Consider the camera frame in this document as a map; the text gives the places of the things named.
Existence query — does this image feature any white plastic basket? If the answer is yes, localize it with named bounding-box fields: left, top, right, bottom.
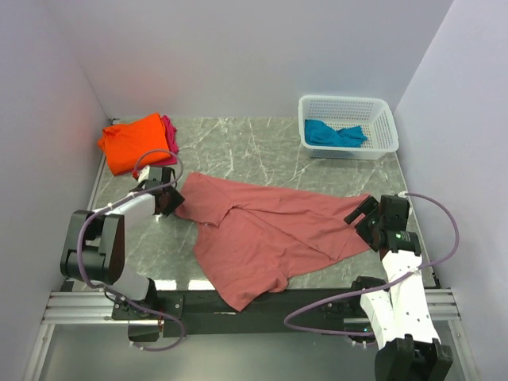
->
left=298, top=95, right=399, bottom=160

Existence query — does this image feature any folded orange t-shirt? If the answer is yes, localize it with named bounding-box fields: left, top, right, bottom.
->
left=98, top=114, right=171, bottom=175

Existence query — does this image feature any blue t-shirt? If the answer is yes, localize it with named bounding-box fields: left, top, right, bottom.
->
left=304, top=120, right=368, bottom=148

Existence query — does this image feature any folded magenta t-shirt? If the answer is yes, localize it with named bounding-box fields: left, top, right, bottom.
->
left=152, top=115, right=179, bottom=166

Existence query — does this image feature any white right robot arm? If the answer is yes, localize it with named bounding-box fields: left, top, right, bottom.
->
left=344, top=195, right=453, bottom=380

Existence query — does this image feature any salmon pink t-shirt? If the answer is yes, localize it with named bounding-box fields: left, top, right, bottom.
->
left=175, top=172, right=368, bottom=311

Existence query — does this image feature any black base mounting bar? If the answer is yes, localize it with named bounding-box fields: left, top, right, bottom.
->
left=110, top=288, right=396, bottom=338

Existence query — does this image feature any aluminium frame rail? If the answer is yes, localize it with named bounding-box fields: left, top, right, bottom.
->
left=23, top=288, right=480, bottom=380

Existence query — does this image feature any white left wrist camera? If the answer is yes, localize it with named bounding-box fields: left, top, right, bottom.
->
left=133, top=165, right=151, bottom=182

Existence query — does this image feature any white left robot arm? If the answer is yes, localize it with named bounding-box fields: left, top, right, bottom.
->
left=60, top=166, right=184, bottom=319

